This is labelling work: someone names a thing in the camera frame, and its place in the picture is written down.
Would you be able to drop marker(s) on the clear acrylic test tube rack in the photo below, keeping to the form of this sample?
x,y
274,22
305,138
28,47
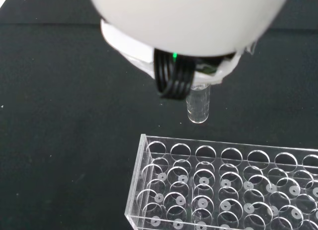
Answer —
x,y
223,185

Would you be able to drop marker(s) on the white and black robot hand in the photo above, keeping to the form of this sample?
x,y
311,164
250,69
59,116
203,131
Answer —
x,y
188,21

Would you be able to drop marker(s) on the black bench cloth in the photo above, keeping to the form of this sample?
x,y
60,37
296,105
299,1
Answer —
x,y
62,103

